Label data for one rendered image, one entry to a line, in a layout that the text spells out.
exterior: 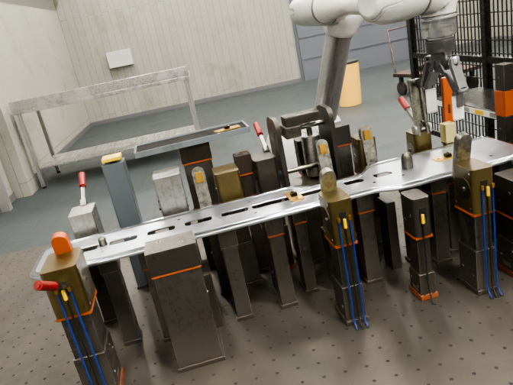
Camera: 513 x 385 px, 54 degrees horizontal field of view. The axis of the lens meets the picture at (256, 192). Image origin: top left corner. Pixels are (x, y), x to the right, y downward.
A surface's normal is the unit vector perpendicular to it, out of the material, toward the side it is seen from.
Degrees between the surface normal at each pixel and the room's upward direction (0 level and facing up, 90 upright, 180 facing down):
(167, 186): 90
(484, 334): 0
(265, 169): 90
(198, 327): 90
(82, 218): 90
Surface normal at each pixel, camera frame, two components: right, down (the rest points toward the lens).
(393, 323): -0.19, -0.93
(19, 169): 0.12, 0.30
